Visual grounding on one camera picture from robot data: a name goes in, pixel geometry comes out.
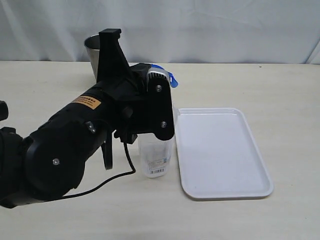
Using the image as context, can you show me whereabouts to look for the white backdrop curtain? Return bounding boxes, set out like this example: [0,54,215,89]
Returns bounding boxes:
[0,0,320,64]

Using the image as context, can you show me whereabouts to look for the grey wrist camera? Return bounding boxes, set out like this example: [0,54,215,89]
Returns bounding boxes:
[146,67,170,83]

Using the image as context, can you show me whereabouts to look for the stainless steel cup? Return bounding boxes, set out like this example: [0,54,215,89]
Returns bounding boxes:
[84,34,105,83]

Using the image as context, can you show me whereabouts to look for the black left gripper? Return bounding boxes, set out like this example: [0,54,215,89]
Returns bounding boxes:
[97,28,175,142]

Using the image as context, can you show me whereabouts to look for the blue container lid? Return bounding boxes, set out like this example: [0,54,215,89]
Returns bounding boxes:
[151,64,179,88]

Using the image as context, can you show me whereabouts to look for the clear plastic container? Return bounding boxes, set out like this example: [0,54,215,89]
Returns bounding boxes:
[138,133,176,178]

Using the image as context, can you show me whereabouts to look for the white plastic tray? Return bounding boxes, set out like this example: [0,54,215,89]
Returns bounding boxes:
[175,107,274,201]

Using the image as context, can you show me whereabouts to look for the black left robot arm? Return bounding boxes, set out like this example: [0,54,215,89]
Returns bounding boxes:
[0,28,178,209]

